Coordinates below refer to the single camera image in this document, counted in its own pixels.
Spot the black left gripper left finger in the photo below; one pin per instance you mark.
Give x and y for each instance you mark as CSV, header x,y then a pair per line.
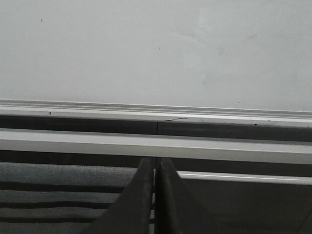
x,y
130,214

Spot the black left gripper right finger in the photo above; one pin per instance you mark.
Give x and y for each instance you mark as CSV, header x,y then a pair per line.
x,y
177,210

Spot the white whiteboard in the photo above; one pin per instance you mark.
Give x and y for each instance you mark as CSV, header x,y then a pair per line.
x,y
205,61

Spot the white metal pegboard stand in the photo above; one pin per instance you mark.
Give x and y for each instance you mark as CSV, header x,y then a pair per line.
x,y
251,186

